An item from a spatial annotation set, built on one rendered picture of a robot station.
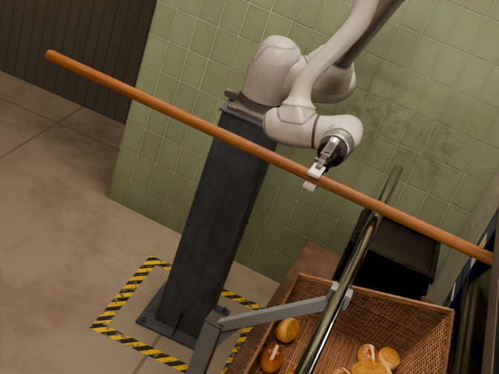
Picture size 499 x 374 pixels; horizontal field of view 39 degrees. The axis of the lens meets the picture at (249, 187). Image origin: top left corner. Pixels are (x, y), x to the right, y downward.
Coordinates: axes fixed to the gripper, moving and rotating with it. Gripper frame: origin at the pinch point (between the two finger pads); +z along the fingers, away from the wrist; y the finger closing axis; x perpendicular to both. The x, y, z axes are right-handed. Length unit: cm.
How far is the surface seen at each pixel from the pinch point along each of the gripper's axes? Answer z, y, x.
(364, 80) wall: -123, 11, 9
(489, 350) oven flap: 71, -22, -39
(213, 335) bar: 38.7, 27.1, 3.1
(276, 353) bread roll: 1, 55, -10
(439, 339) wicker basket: -18, 39, -49
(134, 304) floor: -62, 120, 56
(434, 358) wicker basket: -11, 40, -49
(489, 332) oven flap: 66, -22, -39
